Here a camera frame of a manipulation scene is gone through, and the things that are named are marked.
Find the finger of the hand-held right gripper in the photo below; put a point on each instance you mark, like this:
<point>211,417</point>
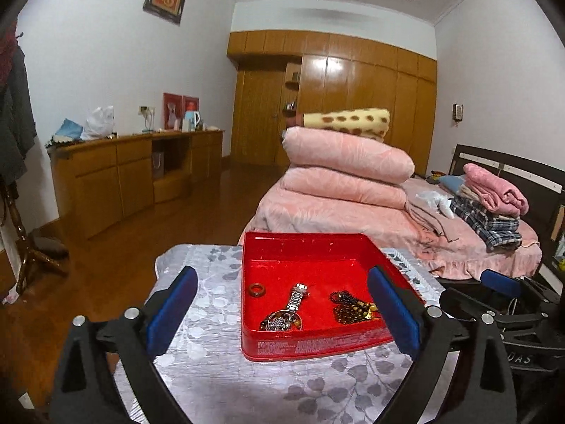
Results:
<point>503,283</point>
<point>463,302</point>

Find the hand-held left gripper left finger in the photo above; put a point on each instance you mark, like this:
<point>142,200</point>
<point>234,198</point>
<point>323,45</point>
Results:
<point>172,313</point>

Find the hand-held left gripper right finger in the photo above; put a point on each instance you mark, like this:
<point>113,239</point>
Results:
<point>395,313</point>

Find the red plastic tray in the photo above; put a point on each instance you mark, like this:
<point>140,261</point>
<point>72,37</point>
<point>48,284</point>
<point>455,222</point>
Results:
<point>318,346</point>

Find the large silver bangle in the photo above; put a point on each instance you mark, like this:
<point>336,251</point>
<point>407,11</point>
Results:
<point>265,320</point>

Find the silver wrist watch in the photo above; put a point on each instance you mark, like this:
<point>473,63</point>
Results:
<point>295,301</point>

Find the plaid clothes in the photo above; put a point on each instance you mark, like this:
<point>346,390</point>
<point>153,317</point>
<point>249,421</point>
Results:
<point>485,225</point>

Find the beige cloth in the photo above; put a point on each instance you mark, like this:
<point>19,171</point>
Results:
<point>423,220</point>

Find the pink folded towel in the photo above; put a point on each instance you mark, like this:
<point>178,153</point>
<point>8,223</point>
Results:
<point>494,190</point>

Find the blue pillow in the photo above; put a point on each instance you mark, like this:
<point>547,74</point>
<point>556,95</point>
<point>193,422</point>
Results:
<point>450,182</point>

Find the bed with pink cover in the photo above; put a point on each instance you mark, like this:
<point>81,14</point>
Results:
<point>309,218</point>

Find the pink folded quilt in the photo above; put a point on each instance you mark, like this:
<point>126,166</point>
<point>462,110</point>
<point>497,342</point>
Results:
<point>335,187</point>
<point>344,154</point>

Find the wooden sideboard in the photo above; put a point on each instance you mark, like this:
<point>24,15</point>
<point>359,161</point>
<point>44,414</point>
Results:
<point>101,185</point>

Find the wooden coat rack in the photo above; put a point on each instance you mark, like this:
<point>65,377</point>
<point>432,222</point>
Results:
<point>20,229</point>

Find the light blue kettle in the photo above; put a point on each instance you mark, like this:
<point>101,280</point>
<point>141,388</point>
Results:
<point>192,120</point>

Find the yellow spotted blanket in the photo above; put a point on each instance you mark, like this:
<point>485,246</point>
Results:
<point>353,121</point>

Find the white plastic bag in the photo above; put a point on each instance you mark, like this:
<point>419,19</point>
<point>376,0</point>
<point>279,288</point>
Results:
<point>99,123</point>

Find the red framed picture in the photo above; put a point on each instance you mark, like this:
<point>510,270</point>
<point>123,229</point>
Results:
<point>194,99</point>
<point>172,108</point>

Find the light blue cloth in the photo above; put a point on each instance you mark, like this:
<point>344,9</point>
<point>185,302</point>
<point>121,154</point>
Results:
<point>68,130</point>

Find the wooden wardrobe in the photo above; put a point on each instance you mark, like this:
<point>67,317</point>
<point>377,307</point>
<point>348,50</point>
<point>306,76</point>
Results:
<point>353,79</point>

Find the dark hanging garments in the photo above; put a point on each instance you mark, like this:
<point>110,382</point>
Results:
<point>13,119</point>

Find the red hanging garment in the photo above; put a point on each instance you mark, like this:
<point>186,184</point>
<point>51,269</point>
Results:
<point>6,44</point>

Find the dark wooden bed frame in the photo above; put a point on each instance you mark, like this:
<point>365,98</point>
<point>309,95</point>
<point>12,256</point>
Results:
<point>529,172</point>

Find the wall intercom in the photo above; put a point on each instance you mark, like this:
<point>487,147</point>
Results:
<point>457,111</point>

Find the wall socket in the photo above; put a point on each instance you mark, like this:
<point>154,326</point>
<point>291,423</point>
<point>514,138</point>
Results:
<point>147,108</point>

